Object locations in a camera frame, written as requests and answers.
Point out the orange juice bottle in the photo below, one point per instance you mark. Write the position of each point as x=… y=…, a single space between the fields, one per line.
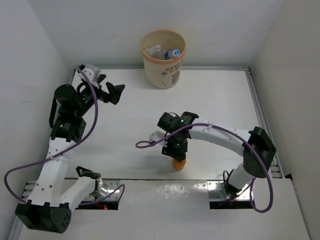
x=178 y=165

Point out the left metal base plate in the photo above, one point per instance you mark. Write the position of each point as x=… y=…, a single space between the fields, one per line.
x=106 y=188

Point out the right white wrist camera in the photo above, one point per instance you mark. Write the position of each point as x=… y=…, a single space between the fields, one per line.
x=156 y=136

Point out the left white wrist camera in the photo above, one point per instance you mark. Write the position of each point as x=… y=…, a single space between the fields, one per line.
x=91 y=71

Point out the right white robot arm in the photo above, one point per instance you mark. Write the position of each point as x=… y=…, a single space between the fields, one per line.
x=254 y=146

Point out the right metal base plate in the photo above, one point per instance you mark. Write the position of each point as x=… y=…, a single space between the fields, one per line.
x=216 y=192

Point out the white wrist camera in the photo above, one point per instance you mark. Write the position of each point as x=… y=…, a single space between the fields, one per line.
x=91 y=71
x=156 y=136

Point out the clear jar white lid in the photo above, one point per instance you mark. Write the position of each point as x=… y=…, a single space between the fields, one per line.
x=149 y=51

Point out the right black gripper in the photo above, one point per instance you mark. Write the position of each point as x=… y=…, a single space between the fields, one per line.
x=179 y=154

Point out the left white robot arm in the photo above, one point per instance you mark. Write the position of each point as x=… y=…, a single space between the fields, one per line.
x=47 y=208

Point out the metal base plate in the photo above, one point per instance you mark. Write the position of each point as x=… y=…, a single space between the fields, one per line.
x=106 y=188
x=216 y=192

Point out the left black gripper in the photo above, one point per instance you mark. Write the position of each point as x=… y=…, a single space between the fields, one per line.
x=113 y=94

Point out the blue label bottle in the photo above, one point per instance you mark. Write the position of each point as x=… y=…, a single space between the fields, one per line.
x=158 y=52
x=172 y=53

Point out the beige plastic waste bin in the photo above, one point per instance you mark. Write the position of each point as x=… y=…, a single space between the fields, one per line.
x=163 y=74

